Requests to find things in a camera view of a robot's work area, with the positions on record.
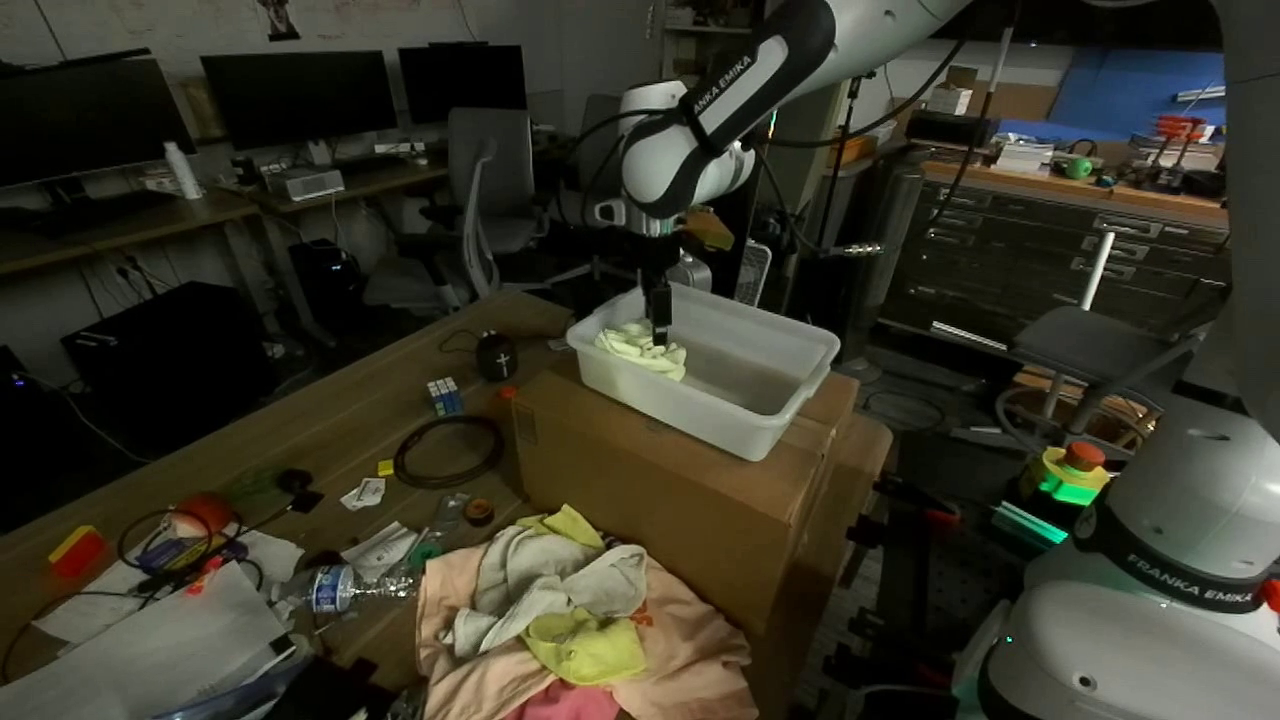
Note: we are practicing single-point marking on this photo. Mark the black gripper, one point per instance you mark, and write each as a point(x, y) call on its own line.
point(663, 261)

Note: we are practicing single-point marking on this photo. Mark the pale yellow towel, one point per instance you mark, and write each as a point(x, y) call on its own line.
point(643, 352)

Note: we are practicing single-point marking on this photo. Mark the peach printed t-shirt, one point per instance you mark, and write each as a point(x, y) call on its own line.
point(695, 655)

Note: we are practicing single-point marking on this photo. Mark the bright yellow-green towel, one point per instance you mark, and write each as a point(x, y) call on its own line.
point(586, 651)

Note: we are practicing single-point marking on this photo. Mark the pink t-shirt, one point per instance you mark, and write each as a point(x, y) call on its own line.
point(575, 703)

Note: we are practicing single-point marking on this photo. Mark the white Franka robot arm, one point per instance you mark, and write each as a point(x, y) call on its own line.
point(681, 160)

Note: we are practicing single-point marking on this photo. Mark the white plastic box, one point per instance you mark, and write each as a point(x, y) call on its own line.
point(725, 420)

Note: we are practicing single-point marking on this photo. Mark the large brown cardboard box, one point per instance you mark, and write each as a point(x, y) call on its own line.
point(666, 480)

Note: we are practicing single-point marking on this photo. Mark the small brown cardboard box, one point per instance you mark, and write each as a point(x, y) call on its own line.
point(995, 102)

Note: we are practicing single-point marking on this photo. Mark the grey office chair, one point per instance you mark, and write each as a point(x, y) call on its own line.
point(488, 160)
point(564, 209)

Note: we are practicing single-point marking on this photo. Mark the black computer mouse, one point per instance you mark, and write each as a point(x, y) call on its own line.
point(493, 352)

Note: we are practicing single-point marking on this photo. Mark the small orange object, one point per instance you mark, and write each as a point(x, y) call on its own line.
point(506, 398)

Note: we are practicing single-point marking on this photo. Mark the small rubik's cube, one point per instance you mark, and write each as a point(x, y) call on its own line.
point(440, 394)

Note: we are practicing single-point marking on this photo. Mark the small brown disc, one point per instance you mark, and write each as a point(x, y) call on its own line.
point(476, 510)

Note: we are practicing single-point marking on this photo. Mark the black computer monitor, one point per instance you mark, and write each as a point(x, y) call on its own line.
point(83, 121)
point(300, 99)
point(460, 82)

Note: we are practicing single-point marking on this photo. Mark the green tape roll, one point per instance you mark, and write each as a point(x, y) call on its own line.
point(427, 554)

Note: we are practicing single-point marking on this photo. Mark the small white tag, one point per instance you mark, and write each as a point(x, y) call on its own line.
point(361, 495)

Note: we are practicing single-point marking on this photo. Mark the small white device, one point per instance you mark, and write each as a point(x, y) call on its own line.
point(312, 184)

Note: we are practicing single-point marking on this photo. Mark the white paper wrapper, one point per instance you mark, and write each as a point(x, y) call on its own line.
point(376, 547)

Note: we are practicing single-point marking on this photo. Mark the black tool cabinet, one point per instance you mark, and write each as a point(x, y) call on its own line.
point(1040, 255)

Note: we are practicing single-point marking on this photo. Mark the small black object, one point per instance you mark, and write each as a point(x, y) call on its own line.
point(298, 485)

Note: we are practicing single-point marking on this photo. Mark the clear plastic water bottle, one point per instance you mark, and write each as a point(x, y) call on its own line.
point(334, 585)

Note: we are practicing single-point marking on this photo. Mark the grey stool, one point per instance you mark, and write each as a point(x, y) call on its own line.
point(1095, 346)

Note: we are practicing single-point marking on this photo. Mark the yellow emergency stop button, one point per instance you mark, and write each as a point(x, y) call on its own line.
point(1070, 471)

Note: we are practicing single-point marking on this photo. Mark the black bag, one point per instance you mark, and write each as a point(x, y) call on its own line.
point(167, 363)

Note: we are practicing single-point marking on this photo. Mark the white plastic bottle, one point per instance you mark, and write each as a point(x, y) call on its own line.
point(183, 172)

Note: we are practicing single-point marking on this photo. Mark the red round lid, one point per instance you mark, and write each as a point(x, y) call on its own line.
point(200, 510)

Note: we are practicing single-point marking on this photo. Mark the blue board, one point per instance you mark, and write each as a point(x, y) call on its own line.
point(1133, 94)

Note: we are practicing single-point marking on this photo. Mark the long wooden desk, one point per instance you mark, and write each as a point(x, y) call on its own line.
point(122, 230)

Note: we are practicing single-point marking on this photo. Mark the white paper sheets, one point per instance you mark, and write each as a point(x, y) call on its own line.
point(146, 655)

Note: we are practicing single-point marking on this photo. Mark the red and yellow block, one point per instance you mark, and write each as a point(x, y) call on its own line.
point(79, 548)

